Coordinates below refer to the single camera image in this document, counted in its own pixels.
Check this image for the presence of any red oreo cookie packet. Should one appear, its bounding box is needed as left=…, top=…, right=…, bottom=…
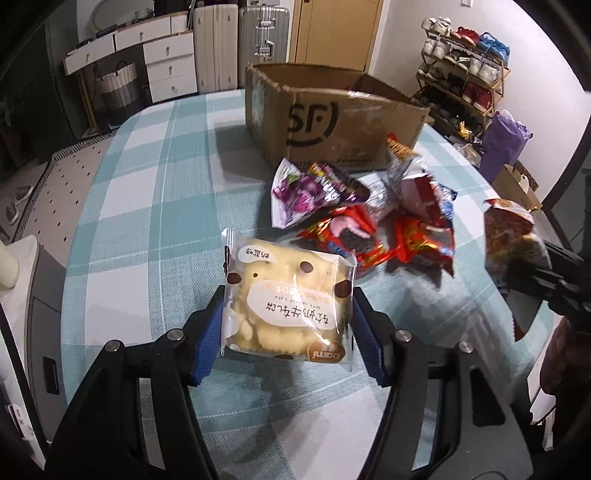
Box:
left=297, top=205, right=394, bottom=271

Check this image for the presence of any person's right hand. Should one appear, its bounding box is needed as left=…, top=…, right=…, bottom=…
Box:
left=540, top=317, right=589, bottom=394

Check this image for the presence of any patterned floor rug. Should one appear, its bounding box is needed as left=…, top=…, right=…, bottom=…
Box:
left=13, top=132, right=114, bottom=266

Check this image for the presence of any white red noodle snack bag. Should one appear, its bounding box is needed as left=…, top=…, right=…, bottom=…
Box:
left=386, top=133, right=442, bottom=224

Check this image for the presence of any wooden door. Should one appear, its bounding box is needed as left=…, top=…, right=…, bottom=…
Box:
left=287, top=0, right=384, bottom=72

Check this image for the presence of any small brown cardboard box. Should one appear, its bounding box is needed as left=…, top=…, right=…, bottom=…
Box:
left=492, top=164, right=542, bottom=212

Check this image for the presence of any beige hard suitcase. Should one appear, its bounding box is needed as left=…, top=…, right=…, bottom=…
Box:
left=192, top=3, right=238, bottom=94

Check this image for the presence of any wooden shoe rack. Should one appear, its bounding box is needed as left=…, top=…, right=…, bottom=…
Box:
left=412, top=30, right=511, bottom=141

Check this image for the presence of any silver hard suitcase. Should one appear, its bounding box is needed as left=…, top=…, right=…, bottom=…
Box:
left=238, top=5, right=290, bottom=88

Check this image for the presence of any white drawer desk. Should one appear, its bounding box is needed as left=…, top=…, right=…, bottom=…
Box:
left=62, top=11, right=198, bottom=135

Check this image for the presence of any brown SF cardboard box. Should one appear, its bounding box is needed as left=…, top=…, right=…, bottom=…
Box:
left=245, top=63, right=430, bottom=171

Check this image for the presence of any cream bread packet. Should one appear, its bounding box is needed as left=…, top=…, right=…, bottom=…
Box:
left=221, top=228, right=356, bottom=369

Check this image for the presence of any purple gift bag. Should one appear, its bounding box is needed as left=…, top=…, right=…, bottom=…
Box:
left=479, top=110, right=534, bottom=184

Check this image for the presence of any blue cookie packet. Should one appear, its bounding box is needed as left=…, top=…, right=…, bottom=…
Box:
left=432, top=182, right=458, bottom=225

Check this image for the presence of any white red snack packet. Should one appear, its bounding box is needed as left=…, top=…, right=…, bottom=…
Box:
left=484, top=198, right=552, bottom=341

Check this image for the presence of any teal plaid tablecloth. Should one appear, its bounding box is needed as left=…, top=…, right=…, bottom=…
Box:
left=61, top=91, right=554, bottom=479

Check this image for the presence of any woven laundry basket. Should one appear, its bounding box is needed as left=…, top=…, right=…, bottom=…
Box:
left=95, top=61, right=143, bottom=126

